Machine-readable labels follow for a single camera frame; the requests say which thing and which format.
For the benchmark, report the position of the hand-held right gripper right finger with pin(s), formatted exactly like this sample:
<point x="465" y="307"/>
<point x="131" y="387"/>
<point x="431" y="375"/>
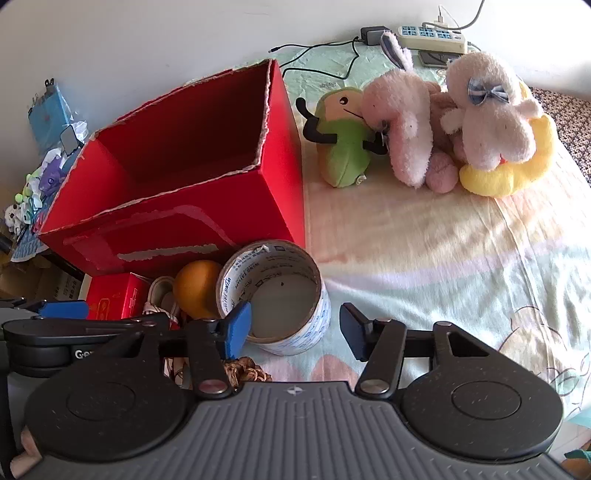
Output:
<point x="351" y="330"/>

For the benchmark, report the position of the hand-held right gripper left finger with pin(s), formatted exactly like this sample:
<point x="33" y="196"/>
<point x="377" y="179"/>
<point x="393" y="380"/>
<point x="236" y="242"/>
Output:
<point x="238" y="330"/>

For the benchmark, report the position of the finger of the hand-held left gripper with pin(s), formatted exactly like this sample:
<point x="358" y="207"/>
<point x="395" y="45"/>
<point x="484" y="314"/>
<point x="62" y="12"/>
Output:
<point x="64" y="308"/>

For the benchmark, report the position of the printed packing tape roll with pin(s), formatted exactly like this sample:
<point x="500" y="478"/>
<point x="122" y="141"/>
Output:
<point x="318" y="318"/>

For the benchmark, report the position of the brown pine cone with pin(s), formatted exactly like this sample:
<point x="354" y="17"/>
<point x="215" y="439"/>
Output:
<point x="247" y="369"/>

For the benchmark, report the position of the small red carton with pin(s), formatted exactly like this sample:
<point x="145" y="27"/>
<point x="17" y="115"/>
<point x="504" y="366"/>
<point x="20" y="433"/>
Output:
<point x="115" y="295"/>

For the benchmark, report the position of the orange wooden gourd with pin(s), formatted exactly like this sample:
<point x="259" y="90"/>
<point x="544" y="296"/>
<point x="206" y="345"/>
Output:
<point x="196" y="288"/>

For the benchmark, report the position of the small red white shoe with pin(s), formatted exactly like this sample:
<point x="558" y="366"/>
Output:
<point x="159" y="295"/>

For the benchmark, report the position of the large red cardboard box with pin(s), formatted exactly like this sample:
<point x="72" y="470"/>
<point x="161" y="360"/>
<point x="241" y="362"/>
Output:
<point x="184" y="230"/>

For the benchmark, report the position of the person's left hand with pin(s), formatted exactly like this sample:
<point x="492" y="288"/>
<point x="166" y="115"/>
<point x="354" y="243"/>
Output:
<point x="27" y="443"/>

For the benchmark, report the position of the white printed carton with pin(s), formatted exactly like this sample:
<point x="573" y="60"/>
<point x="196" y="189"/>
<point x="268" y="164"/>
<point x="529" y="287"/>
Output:
<point x="69" y="286"/>

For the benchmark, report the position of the brown cardboard box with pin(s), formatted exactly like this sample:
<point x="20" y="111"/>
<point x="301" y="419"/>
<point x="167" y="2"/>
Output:
<point x="27" y="281"/>

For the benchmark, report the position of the pastel printed bedsheet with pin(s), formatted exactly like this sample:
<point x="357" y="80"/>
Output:
<point x="438" y="277"/>

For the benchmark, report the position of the white fluffy toy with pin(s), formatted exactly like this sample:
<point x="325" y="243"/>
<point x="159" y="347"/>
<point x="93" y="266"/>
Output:
<point x="13" y="217"/>

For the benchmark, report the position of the small green toy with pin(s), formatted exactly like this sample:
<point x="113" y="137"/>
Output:
<point x="21" y="197"/>

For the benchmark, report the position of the purple toy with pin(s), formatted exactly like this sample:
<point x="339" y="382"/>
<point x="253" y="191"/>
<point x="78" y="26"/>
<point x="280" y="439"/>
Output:
<point x="51" y="177"/>

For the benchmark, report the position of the small black-framed mirror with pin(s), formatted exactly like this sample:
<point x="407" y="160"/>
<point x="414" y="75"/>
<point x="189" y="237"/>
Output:
<point x="70" y="138"/>

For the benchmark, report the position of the white plastic bag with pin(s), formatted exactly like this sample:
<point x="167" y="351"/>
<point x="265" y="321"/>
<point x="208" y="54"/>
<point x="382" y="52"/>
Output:
<point x="78" y="128"/>

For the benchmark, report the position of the green plush toy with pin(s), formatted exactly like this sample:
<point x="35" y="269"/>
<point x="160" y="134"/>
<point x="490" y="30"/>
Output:
<point x="344" y="147"/>

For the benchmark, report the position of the blue plastic packet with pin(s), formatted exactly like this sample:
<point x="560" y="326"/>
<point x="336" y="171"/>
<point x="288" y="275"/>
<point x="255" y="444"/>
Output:
<point x="46" y="115"/>

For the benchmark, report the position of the yellow plush toy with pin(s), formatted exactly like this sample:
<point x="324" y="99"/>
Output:
<point x="508" y="180"/>

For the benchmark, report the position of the pink plush rabbit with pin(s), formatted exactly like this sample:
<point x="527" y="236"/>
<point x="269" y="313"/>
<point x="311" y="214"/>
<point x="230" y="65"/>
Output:
<point x="406" y="115"/>

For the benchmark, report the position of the pale plush rabbit with bow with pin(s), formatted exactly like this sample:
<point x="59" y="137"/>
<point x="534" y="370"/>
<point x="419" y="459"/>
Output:
<point x="489" y="120"/>

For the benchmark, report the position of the black smartphone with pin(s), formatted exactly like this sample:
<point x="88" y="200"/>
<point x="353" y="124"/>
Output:
<point x="434" y="59"/>

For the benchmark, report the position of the black power adapter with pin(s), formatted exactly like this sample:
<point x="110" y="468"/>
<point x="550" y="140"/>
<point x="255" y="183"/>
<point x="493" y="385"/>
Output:
<point x="374" y="34"/>

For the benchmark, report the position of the white blue power strip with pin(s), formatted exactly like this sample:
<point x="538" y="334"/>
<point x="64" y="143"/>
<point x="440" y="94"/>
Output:
<point x="429" y="41"/>

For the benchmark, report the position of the white plug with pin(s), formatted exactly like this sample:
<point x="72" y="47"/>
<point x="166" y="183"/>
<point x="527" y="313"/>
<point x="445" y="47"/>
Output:
<point x="442" y="17"/>

